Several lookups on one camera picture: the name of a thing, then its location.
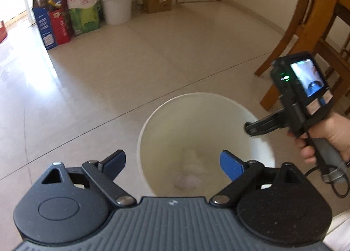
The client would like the wooden chair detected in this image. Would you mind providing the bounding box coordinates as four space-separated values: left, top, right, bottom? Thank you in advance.
254 0 350 116

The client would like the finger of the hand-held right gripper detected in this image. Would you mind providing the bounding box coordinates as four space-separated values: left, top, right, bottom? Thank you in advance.
245 111 289 137

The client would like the blue carton box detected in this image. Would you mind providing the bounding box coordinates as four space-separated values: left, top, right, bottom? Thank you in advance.
32 7 58 50

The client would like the white lidded bucket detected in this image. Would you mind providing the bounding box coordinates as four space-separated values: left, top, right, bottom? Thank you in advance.
100 0 134 25

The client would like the white plastic bucket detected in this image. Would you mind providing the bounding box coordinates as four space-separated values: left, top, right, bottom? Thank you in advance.
137 92 276 197

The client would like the green carton box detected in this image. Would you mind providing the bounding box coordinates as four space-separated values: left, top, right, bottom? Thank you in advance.
66 0 103 35

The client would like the red carton box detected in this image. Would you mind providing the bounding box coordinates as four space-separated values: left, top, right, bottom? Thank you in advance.
49 7 74 46

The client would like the white crumpled plastic bag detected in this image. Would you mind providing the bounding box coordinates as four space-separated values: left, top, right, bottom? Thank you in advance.
172 150 212 190

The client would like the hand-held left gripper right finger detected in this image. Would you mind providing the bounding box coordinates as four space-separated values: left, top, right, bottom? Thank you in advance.
210 150 302 208

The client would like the black cable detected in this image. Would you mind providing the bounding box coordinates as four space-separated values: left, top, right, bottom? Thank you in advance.
304 167 350 198

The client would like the person's right hand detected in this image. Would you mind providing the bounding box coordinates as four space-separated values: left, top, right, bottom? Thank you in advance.
299 111 350 165

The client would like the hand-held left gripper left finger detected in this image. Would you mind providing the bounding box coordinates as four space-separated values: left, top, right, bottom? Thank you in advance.
41 150 137 208

